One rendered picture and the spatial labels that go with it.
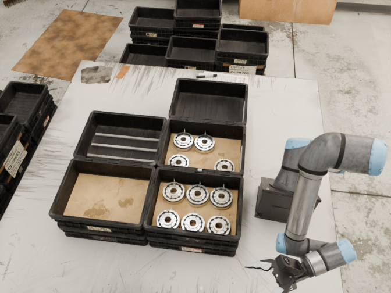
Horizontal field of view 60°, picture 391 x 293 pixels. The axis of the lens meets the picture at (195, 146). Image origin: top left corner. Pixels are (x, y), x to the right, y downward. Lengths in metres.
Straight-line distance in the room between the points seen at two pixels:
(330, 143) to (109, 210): 0.99
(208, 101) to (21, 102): 1.51
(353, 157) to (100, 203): 1.08
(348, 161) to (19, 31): 3.82
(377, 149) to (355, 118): 2.13
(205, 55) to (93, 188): 1.70
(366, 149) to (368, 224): 1.61
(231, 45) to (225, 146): 1.33
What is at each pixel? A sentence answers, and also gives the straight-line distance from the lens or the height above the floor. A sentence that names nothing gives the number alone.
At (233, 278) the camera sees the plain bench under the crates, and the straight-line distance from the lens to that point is 1.60.
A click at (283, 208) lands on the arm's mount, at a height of 0.84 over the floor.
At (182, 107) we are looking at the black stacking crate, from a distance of 1.92.
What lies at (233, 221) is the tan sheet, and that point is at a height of 0.83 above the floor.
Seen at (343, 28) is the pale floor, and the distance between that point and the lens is 4.27.
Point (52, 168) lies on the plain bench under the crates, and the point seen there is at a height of 0.70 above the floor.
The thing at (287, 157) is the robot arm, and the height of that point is 1.01.
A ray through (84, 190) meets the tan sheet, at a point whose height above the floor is 0.83.
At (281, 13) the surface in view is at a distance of 4.15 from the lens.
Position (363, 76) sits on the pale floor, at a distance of 3.71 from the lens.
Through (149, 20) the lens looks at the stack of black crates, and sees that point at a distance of 3.42.
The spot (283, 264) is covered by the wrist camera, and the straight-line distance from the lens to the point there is 1.14.
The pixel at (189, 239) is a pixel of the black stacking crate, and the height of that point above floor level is 0.86.
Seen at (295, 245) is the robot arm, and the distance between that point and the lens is 1.30.
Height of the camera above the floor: 2.23
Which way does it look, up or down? 53 degrees down
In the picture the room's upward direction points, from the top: straight up
